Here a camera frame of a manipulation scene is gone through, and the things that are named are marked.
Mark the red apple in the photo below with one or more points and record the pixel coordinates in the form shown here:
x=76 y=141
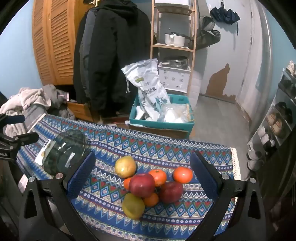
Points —
x=141 y=185
x=171 y=191

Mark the grey printed garment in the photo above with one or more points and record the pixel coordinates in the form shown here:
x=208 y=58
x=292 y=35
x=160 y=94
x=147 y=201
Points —
x=34 y=117

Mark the white cooking pot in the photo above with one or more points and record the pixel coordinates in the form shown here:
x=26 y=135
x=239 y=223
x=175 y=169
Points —
x=174 y=39

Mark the clear glass bowl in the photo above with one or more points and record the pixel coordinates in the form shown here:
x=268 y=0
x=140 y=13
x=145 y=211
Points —
x=64 y=151

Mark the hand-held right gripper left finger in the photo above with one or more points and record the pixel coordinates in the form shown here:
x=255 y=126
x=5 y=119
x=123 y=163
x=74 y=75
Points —
x=81 y=176

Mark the white door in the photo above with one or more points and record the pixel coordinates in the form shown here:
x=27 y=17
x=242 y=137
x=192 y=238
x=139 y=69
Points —
x=256 y=58

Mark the white shoes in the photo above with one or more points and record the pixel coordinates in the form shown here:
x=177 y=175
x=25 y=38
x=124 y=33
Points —
x=254 y=160

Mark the round yellow pear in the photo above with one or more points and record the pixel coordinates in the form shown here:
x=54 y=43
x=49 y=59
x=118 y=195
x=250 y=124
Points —
x=125 y=166

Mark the white storage box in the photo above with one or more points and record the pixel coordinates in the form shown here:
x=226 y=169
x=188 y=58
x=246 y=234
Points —
x=174 y=5

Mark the clear plastic bag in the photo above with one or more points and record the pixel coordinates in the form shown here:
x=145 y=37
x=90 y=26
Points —
x=175 y=113

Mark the blue patterned tablecloth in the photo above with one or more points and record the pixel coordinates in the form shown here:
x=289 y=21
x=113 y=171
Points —
x=161 y=148

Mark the dark grey jacket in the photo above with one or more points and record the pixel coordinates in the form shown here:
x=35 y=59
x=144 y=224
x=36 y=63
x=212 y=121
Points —
x=83 y=51

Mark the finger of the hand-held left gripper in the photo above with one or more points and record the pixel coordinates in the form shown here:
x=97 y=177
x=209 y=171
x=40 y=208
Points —
x=24 y=139
x=15 y=118

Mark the green hanging bag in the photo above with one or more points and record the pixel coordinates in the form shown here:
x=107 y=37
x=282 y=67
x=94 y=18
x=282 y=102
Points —
x=208 y=34

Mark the dark blue umbrella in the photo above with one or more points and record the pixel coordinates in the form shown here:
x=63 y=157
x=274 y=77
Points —
x=225 y=15

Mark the white plastic crate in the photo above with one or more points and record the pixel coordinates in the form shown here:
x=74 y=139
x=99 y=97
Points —
x=175 y=78

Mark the brown cardboard box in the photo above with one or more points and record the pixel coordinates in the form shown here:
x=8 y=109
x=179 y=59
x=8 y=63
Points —
x=79 y=112

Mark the grey clothes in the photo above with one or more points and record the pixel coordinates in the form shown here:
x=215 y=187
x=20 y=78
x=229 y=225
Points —
x=60 y=99

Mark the black jacket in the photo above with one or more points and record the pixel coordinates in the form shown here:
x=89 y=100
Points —
x=115 y=58

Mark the white rice bag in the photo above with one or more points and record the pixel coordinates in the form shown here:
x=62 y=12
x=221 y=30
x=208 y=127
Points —
x=148 y=83

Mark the orange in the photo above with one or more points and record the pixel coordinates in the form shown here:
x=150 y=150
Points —
x=158 y=176
x=183 y=174
x=151 y=199
x=127 y=183

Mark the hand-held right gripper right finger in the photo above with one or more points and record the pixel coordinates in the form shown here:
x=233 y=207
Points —
x=204 y=177

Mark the wooden shelf rack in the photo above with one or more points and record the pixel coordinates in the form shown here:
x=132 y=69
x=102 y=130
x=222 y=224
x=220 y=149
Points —
x=193 y=51

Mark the shoe rack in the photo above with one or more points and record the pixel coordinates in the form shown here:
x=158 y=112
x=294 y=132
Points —
x=284 y=129

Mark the teal plastic crate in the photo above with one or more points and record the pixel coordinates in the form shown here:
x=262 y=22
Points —
x=161 y=127

